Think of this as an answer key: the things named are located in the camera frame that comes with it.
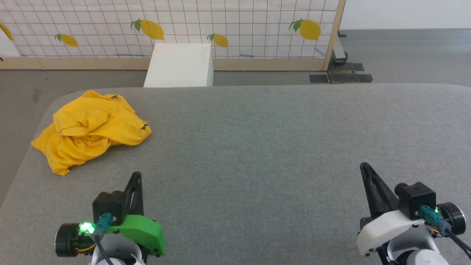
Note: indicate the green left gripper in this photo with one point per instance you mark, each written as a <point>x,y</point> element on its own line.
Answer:
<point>143,232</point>

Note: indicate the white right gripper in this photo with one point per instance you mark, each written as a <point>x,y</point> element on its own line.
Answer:
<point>386,228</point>

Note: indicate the yellow t-shirt with print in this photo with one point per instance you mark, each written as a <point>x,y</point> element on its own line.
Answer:
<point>84,129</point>

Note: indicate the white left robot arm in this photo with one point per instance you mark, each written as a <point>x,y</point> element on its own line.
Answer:
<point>117,252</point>

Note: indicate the grey fabric sofa cushion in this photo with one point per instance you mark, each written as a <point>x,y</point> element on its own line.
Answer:
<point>250,154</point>

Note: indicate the white rectangular box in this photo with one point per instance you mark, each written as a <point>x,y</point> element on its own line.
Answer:
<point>180,68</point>

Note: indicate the grey metal support foot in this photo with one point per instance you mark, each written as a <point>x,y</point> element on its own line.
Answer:
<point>339,51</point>

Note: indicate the lemon print partition screen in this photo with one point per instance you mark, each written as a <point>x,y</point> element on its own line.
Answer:
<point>243,25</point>

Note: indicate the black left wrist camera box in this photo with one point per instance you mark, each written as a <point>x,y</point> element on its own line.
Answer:
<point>108,206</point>

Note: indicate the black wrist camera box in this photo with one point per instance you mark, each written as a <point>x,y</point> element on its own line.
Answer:
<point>108,206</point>
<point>415,200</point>

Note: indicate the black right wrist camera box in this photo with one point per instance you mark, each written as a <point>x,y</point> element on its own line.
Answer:
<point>415,200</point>

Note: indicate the black floor base plate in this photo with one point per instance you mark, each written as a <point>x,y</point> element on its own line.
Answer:
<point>342,75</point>

